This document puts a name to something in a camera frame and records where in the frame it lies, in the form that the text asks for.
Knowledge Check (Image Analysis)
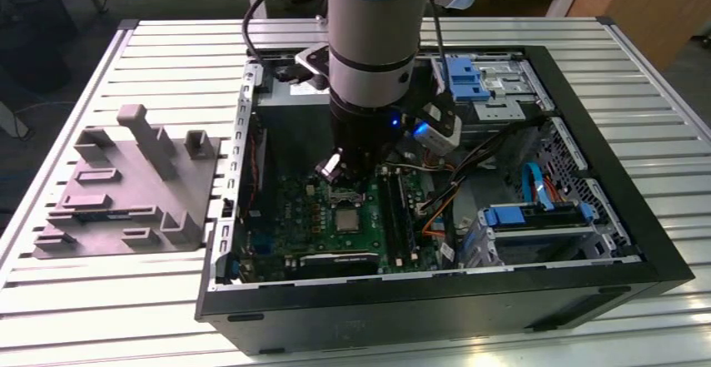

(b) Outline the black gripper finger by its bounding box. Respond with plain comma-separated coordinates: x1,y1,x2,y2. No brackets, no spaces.
314,152,347,187

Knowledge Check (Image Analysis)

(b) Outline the metal socket cover frame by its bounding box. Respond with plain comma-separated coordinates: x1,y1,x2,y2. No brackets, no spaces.
327,177,366,204

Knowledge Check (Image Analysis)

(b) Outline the CPU socket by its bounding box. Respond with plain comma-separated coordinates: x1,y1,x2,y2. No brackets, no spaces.
331,204,367,238

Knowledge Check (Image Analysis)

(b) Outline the grey power supply unit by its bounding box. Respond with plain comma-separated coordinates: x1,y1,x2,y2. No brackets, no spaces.
254,66,337,176

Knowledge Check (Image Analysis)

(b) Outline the green motherboard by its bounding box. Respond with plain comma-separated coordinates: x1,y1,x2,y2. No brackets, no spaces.
237,162,446,283

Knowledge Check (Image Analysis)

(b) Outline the black RAM slot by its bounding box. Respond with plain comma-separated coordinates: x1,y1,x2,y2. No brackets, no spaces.
391,166,422,264
377,166,402,266

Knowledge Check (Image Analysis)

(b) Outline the black graphics card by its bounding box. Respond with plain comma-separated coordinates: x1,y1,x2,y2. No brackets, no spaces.
297,251,382,279

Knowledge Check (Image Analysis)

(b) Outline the blue plastic drive latch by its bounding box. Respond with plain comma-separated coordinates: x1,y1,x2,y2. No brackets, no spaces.
443,57,489,102

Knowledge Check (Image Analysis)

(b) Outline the silver metal drive cage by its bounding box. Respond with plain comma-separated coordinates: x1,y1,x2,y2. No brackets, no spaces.
443,52,557,147

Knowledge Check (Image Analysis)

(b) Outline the hard disk in blue carrier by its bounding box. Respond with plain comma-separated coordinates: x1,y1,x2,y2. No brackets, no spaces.
482,201,595,231

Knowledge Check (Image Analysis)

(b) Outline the grey plastic parts rack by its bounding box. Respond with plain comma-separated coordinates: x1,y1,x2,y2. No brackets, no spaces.
31,103,233,260

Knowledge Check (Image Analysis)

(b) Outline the black open PC case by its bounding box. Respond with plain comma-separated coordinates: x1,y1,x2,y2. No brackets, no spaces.
193,44,697,356

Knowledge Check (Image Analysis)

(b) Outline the green RAM stick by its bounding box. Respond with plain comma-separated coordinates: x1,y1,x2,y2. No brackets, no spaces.
71,211,135,223

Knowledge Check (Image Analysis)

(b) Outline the silver disk bay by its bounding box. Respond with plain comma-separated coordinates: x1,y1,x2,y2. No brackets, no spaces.
487,223,622,266

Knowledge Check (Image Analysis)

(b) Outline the wooden cabinet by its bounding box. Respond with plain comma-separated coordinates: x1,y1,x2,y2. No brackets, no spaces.
569,0,711,72

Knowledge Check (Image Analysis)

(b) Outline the thin red wire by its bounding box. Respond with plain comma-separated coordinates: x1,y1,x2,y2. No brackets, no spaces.
243,131,263,222

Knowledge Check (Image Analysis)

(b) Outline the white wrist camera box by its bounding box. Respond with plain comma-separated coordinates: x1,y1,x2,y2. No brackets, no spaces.
409,92,465,154

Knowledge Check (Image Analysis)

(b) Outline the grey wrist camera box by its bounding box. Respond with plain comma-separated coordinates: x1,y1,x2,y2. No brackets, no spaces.
294,45,335,90

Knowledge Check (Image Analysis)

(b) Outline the black wire bundle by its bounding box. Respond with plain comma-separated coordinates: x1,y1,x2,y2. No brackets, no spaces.
415,117,551,218

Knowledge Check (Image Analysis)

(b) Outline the orange wire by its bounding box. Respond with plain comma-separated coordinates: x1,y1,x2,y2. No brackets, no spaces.
421,211,453,241

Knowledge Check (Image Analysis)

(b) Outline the black camera cable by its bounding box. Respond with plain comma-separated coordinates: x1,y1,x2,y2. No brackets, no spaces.
426,0,447,93
242,0,330,87

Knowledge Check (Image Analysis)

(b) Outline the blue flat data wire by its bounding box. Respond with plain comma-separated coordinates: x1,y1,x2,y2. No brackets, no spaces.
521,161,557,212

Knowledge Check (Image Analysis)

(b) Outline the red data wire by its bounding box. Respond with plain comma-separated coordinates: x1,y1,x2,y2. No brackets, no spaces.
542,174,569,206

